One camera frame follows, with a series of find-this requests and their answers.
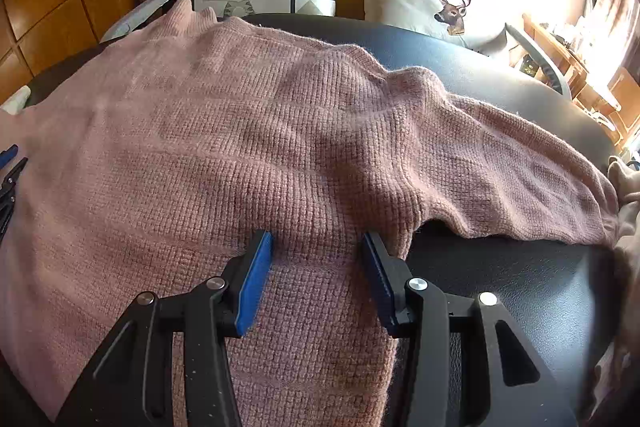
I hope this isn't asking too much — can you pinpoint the beige curtain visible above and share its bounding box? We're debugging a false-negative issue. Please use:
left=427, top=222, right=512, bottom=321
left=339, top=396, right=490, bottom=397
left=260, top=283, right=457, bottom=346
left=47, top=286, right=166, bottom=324
left=585, top=0, right=640, bottom=72

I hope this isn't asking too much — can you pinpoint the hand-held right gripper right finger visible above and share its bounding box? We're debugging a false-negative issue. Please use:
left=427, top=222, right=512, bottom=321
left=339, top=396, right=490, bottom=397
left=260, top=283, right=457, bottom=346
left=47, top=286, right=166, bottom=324
left=362, top=232, right=581, bottom=427

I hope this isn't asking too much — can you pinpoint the beige sweater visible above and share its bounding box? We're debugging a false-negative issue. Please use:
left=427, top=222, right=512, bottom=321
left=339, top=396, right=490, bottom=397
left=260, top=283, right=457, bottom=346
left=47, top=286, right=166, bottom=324
left=582, top=157, right=640, bottom=408

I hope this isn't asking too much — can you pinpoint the wooden chair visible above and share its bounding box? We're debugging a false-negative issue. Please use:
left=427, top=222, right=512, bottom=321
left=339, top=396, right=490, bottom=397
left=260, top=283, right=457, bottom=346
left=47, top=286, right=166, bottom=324
left=607, top=67, right=640, bottom=142

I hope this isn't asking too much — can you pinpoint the wooden desk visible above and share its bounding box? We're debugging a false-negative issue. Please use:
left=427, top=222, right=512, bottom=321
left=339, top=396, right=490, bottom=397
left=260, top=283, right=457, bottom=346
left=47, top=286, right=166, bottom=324
left=522, top=12, right=623, bottom=108

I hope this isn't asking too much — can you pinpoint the pink knit sweater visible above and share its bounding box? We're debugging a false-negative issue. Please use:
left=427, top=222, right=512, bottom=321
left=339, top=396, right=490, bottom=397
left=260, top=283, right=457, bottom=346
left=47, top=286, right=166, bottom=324
left=0, top=0, right=621, bottom=427

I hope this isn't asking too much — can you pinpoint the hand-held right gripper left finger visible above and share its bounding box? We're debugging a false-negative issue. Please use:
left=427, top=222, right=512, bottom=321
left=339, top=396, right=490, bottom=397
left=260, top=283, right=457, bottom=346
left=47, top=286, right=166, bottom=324
left=54, top=229, right=274, bottom=427

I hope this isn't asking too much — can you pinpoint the white folded knit sweater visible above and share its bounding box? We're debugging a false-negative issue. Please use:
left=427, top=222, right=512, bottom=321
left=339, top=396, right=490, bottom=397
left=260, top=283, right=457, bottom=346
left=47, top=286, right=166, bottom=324
left=0, top=87, right=31, bottom=115

